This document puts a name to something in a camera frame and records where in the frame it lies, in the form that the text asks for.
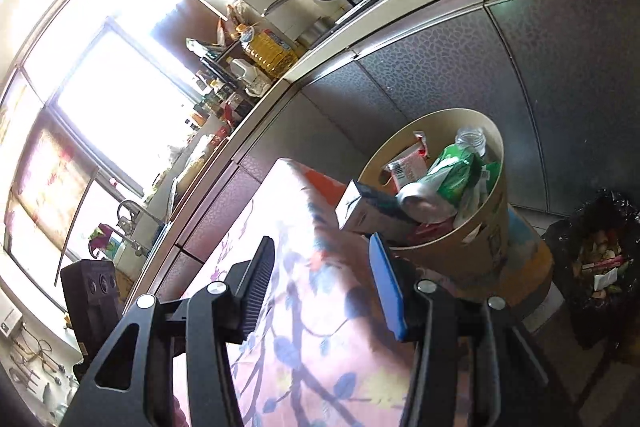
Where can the beige round bin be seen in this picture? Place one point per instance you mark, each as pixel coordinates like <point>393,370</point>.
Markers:
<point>480,252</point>

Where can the pink green packet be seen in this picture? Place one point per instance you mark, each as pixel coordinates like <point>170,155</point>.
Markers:
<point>102,239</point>

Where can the black trash bag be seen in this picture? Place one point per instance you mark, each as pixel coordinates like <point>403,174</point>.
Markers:
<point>565,307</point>

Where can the pink floral tablecloth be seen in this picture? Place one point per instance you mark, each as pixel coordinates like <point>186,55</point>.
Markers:
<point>310,307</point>

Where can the row of condiment bottles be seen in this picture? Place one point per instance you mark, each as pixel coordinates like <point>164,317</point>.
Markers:
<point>215,97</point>

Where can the blue white milk carton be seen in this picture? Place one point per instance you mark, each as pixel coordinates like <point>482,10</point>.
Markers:
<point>365,207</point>

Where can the grey kitchen cabinet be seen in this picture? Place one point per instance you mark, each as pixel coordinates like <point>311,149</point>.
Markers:
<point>425,57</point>

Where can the red snack wrapper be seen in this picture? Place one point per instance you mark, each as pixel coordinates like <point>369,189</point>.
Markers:
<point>407,164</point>

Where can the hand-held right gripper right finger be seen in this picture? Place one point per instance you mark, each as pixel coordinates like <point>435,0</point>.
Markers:
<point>392,287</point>

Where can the kitchen window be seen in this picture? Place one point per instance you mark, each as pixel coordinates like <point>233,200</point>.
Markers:
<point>125,107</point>

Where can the crushed green can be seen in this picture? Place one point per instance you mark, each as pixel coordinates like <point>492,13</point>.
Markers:
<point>425,202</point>

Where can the green white packet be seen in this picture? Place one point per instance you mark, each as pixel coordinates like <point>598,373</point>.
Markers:
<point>455,172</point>

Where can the white plastic jug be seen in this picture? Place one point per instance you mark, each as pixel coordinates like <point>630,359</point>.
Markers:
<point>245,72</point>

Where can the metal kitchen faucet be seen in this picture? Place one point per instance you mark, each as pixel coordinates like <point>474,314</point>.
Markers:
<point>127,207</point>

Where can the small metal pot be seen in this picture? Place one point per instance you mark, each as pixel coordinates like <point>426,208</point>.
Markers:
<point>315,34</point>

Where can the clear plastic bottle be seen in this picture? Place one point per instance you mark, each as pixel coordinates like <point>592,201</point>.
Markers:
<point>472,139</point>

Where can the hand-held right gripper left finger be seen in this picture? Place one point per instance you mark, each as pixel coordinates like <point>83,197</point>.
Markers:
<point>257,292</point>

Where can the yellow cooking oil bottle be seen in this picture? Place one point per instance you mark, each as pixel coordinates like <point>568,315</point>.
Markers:
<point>270,52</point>

